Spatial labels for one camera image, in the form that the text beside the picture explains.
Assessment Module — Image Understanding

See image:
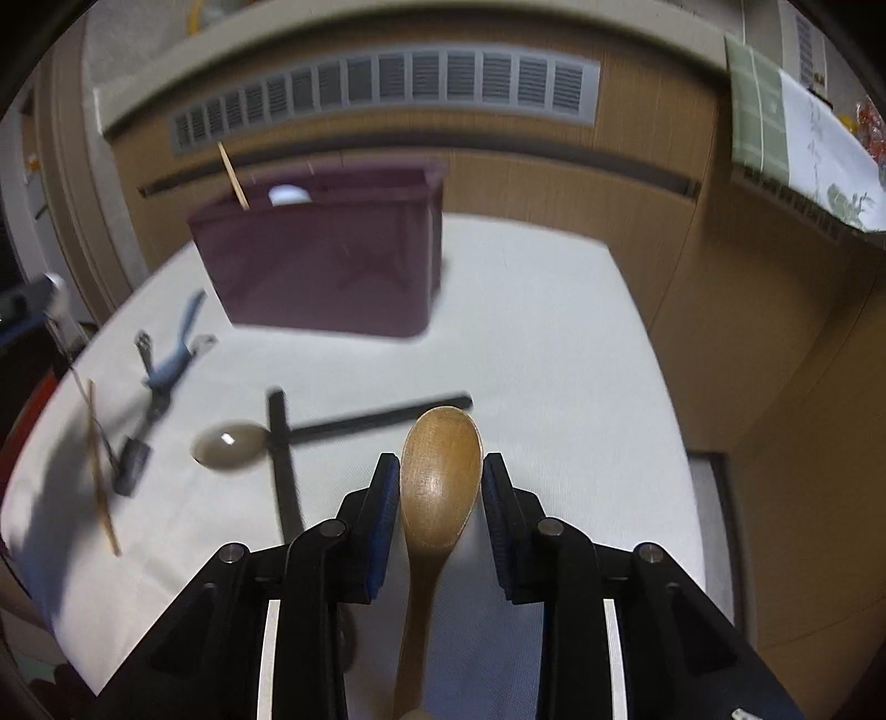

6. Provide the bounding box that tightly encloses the green checked cloth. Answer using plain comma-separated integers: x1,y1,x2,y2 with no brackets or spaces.
723,34,791,176

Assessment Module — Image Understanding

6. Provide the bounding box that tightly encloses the light wooden chopstick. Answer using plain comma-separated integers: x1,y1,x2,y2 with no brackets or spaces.
86,378,122,558
217,141,250,209

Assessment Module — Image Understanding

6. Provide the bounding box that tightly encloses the brown wooden spoon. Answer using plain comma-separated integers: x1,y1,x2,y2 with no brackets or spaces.
393,406,484,720

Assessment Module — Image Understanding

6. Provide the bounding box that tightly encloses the black chopstick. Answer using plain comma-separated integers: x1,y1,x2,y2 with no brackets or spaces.
267,389,306,544
287,392,475,442

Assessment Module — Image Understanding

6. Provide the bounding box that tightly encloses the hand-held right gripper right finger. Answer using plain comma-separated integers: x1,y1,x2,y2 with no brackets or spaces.
482,452,804,720

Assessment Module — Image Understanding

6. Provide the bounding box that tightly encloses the grey vent grille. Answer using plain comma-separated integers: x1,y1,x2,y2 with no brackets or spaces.
169,50,602,155

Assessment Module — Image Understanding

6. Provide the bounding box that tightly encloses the green white cloth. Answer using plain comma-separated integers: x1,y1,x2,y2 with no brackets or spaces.
779,68,886,233

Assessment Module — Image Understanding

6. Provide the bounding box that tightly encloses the maroon plastic container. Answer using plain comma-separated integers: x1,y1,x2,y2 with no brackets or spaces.
188,161,447,339

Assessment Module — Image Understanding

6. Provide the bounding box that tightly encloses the small black utensil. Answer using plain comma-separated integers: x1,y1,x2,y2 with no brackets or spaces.
89,408,152,497

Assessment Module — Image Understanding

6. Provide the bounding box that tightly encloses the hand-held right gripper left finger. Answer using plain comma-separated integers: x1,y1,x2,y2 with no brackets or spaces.
97,453,401,720

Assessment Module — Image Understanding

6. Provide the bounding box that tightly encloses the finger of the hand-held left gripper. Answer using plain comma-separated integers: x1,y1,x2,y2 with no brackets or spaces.
0,272,70,328

